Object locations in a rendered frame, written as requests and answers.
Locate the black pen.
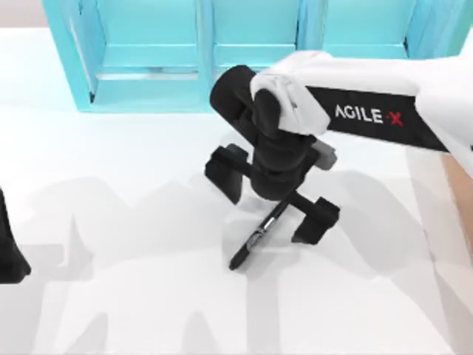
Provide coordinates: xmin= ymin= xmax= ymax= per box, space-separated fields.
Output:
xmin=228 ymin=198 xmax=290 ymax=271

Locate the light blue rack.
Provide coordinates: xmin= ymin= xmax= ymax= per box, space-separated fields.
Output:
xmin=40 ymin=0 xmax=473 ymax=114

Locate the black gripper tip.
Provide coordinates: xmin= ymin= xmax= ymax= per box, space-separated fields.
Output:
xmin=0 ymin=187 xmax=33 ymax=286

